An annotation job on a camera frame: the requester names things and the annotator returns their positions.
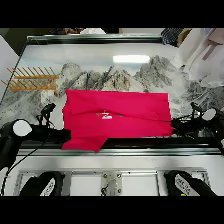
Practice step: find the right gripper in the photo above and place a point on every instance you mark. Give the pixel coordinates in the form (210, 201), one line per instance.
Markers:
(178, 126)

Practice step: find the yellow wooden rack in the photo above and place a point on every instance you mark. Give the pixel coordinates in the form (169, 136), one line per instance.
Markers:
(33, 81)

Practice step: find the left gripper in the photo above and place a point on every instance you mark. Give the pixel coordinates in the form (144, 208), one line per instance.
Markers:
(60, 135)

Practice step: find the silver frame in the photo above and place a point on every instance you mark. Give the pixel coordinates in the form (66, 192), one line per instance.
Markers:
(133, 152)

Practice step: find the white garment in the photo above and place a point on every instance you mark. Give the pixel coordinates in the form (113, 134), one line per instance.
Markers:
(203, 66)

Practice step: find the dark striped garment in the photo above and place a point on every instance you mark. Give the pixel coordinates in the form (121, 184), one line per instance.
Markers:
(170, 36)

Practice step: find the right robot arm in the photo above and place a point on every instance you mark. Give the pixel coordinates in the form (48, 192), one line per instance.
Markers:
(210, 123)

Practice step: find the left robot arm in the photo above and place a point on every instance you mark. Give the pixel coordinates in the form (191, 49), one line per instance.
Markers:
(13, 136)

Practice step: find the red T-shirt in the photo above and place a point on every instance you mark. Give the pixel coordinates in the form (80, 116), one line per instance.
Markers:
(126, 113)

